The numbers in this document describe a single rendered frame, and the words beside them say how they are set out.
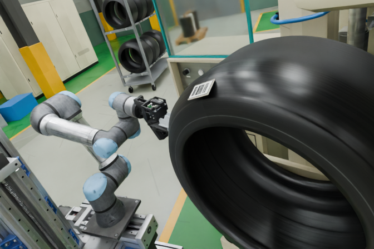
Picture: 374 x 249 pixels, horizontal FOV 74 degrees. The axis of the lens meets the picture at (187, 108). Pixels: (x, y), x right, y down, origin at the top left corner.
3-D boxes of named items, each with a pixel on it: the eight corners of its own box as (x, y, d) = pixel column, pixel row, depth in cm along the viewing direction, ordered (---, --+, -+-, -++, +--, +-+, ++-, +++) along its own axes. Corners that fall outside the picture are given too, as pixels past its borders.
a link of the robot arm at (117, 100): (125, 104, 106) (119, 86, 101) (142, 110, 99) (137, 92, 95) (110, 113, 101) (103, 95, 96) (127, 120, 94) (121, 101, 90)
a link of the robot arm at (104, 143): (10, 114, 102) (105, 142, 84) (34, 101, 110) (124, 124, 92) (22, 136, 108) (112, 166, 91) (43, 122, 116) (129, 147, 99)
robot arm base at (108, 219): (90, 225, 122) (82, 212, 118) (108, 200, 134) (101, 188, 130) (115, 230, 116) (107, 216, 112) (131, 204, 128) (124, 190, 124)
